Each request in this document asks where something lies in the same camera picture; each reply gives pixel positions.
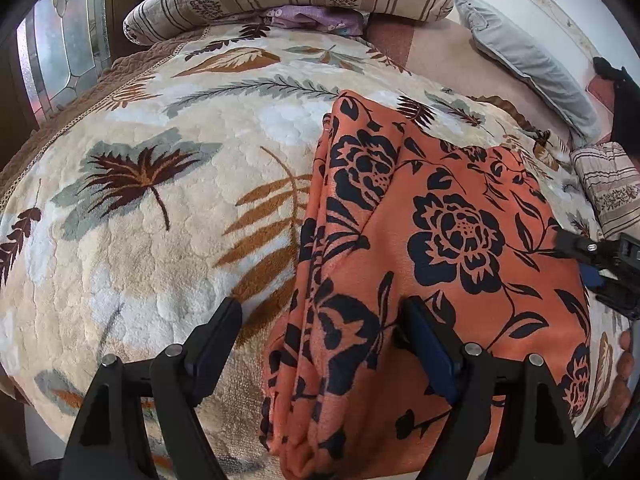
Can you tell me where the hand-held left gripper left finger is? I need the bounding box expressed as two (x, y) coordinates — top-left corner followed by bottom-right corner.
(59, 297), (243, 480)

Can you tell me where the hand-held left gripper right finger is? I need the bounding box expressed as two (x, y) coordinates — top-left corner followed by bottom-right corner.
(397, 296), (583, 480)

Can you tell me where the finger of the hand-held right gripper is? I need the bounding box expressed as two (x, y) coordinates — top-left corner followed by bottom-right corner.
(554, 230), (640, 267)
(580, 265), (640, 321)

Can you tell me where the orange black floral garment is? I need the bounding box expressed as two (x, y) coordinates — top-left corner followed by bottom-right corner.
(257, 90), (593, 478)

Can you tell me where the person's right hand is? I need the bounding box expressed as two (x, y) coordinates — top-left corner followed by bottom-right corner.
(602, 327), (640, 428)

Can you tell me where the short striped floral pillow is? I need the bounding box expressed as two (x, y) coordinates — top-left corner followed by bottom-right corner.
(570, 141), (640, 241)

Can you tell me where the dark object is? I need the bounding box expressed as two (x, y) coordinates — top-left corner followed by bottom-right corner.
(592, 56), (640, 148)

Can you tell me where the cream leaf print blanket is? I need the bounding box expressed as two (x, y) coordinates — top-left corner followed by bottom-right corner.
(0, 25), (616, 480)

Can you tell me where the grey pillow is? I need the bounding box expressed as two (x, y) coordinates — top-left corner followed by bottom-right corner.
(452, 0), (603, 143)

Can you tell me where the pink bed sheet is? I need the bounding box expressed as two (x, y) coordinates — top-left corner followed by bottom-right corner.
(365, 20), (618, 143)

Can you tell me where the brown quilted bedspread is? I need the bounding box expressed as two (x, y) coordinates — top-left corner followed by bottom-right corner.
(0, 40), (168, 201)

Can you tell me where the stained glass window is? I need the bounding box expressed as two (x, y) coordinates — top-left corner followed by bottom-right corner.
(17, 0), (113, 121)

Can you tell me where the purple cloth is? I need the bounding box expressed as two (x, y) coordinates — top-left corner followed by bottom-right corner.
(260, 4), (366, 37)

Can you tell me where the wooden window frame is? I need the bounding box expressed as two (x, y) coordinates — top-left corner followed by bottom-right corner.
(102, 0), (153, 56)

